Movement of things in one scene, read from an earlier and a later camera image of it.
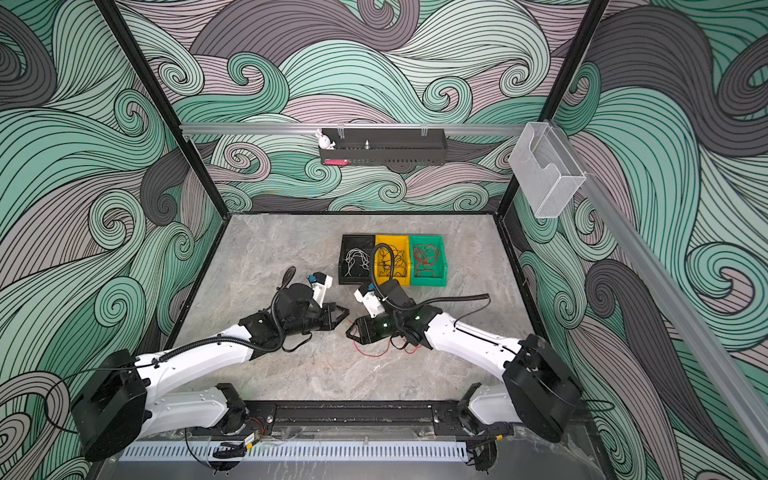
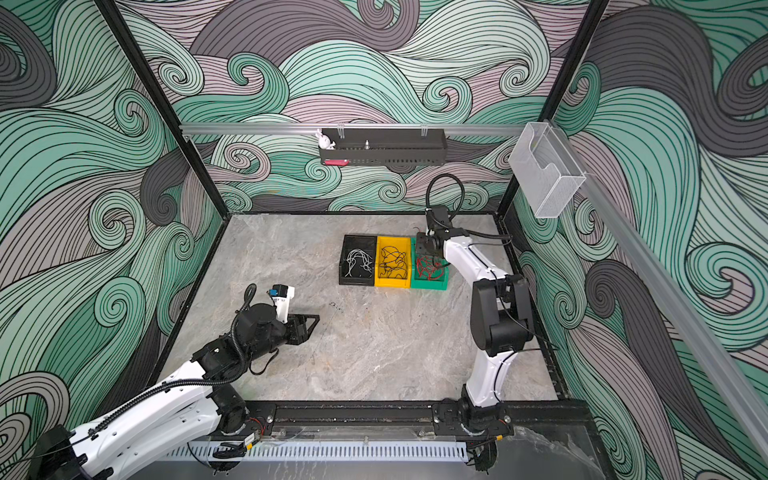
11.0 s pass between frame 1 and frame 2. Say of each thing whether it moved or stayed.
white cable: stayed
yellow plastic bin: stayed
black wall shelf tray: stayed
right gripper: moved
